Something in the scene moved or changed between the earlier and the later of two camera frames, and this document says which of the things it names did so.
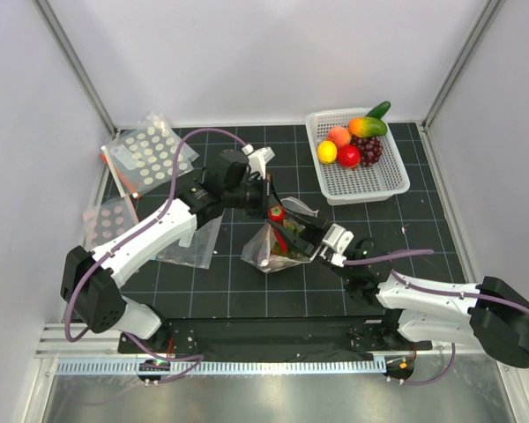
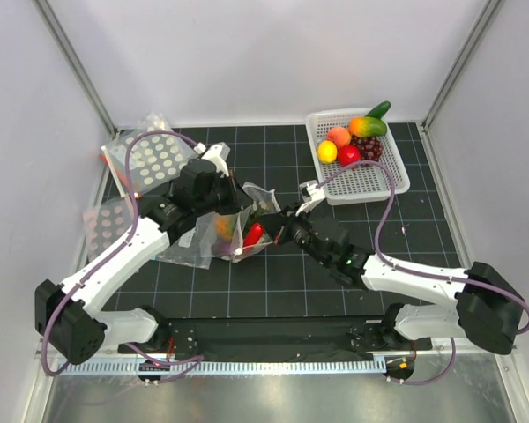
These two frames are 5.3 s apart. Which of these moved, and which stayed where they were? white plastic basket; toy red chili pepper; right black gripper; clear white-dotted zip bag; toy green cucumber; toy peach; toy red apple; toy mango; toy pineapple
Moved: toy pineapple; toy red chili pepper; clear white-dotted zip bag
Stayed: toy red apple; toy peach; right black gripper; white plastic basket; toy green cucumber; toy mango
